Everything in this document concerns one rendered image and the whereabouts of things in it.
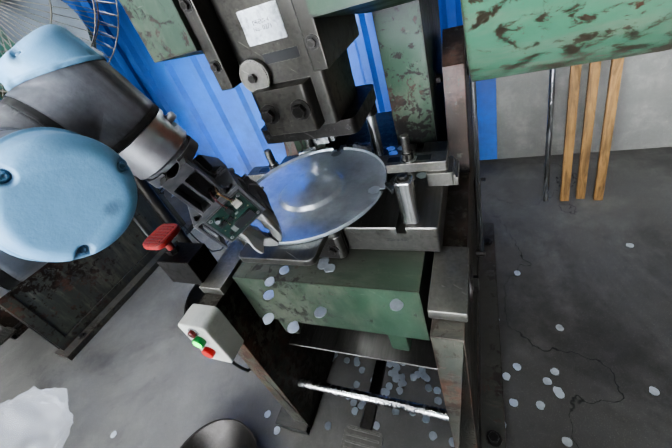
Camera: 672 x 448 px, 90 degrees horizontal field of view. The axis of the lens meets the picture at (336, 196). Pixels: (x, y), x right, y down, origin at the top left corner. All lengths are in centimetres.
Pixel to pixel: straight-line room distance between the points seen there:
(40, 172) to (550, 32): 34
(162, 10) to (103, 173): 41
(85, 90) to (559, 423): 121
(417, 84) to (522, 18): 53
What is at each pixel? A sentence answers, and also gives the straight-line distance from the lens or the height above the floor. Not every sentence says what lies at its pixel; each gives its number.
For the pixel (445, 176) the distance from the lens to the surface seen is 68.
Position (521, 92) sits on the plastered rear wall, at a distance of 189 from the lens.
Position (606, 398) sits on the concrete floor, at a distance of 126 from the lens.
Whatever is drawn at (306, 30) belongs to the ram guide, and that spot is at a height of 105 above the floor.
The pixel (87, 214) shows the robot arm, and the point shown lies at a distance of 24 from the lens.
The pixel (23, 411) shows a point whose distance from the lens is 177.
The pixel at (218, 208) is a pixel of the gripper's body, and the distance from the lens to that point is 42.
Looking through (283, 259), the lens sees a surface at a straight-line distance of 52.
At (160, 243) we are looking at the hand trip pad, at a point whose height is 76.
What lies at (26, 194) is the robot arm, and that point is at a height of 106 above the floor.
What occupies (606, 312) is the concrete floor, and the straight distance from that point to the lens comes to 141.
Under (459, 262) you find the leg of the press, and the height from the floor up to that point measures 64.
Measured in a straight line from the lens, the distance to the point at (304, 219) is 57.
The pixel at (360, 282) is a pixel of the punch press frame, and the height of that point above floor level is 64.
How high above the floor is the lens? 111
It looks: 34 degrees down
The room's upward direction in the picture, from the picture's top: 20 degrees counter-clockwise
